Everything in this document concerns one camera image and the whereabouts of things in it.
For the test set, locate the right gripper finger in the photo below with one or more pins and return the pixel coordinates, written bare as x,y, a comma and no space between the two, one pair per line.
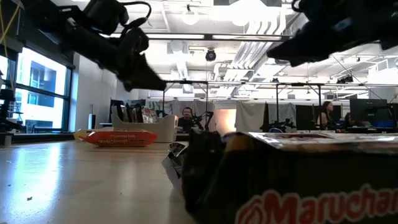
301,51

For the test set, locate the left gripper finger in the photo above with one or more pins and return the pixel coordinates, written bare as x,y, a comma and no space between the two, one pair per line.
141,77

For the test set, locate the black background robot arm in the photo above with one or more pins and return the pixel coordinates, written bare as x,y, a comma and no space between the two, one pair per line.
280,127

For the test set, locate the yellow Maruchan ramen packet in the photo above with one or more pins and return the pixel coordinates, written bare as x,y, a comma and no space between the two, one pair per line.
80,134

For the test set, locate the black ceiling spotlight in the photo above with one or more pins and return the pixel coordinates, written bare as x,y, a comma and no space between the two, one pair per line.
211,55
345,79

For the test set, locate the translucent plastic storage bin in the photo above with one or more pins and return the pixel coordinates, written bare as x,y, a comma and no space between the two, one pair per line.
161,130

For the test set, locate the person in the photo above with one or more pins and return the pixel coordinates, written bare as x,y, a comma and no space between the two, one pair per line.
326,109
348,118
186,113

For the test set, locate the long ceiling light bar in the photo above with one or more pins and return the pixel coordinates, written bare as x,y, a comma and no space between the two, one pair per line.
186,36

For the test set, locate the grey hanging cloth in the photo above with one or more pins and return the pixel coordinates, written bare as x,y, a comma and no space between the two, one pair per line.
284,112

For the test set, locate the orange Saucy Noods packet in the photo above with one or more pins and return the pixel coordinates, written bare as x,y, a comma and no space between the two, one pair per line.
121,138

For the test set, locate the white hanging cloth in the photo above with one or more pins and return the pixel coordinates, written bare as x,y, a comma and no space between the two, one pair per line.
199,105
248,116

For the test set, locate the black-framed window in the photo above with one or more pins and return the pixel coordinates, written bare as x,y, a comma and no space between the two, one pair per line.
40,93

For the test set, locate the orange-lit partition panel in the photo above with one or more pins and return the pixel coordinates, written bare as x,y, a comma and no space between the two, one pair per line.
225,121

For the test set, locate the blue box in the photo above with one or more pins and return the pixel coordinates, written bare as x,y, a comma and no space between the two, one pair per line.
382,124

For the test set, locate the black equipment stand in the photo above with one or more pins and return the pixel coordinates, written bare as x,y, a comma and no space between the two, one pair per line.
6,95

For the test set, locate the black metal gantry frame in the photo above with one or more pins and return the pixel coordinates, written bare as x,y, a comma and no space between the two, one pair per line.
298,84
192,82

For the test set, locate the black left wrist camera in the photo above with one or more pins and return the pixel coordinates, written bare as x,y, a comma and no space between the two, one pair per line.
105,15

